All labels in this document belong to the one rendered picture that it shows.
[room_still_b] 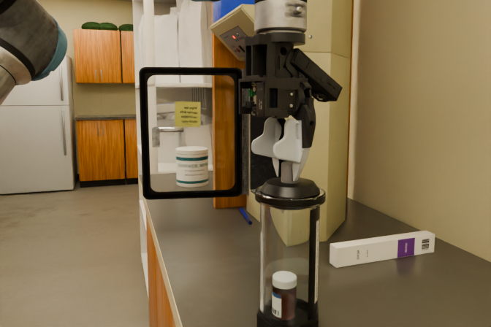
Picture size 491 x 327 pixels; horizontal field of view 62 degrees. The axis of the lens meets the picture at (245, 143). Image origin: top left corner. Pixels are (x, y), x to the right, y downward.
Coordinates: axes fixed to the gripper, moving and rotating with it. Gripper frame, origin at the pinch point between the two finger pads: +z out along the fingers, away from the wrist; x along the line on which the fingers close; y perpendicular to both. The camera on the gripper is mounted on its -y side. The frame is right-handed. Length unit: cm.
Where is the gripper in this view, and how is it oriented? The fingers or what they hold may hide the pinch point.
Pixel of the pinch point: (290, 169)
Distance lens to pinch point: 63.3
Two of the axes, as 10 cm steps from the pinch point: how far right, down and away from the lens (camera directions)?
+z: 0.0, 9.9, 1.3
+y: -8.4, 0.7, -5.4
